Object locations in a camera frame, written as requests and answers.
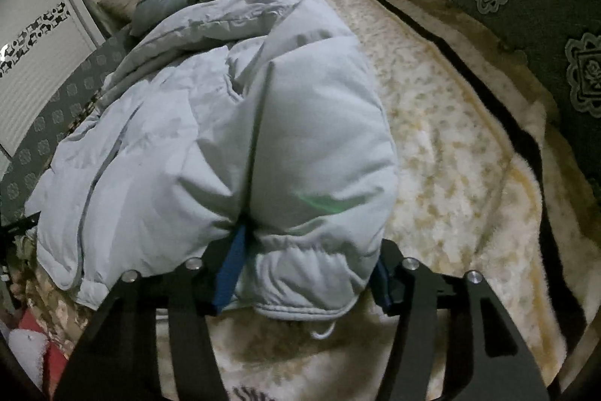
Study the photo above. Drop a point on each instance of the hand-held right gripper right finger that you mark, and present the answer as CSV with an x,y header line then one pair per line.
x,y
382,286

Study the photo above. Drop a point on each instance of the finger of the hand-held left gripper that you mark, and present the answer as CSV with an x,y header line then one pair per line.
x,y
19,226

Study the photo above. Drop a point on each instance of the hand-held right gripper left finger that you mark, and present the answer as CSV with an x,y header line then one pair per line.
x,y
232,272

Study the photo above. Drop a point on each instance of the light blue puffer jacket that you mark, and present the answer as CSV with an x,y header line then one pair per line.
x,y
197,138

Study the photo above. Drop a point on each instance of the brown floral blanket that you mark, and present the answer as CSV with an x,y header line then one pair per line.
x,y
51,297

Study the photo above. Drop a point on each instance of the red and white cloth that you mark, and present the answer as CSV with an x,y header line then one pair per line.
x,y
35,349

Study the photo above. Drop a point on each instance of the white wardrobe with black pattern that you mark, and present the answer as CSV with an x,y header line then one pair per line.
x,y
42,67

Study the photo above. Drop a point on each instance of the cream pillow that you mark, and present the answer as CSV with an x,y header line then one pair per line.
x,y
123,2

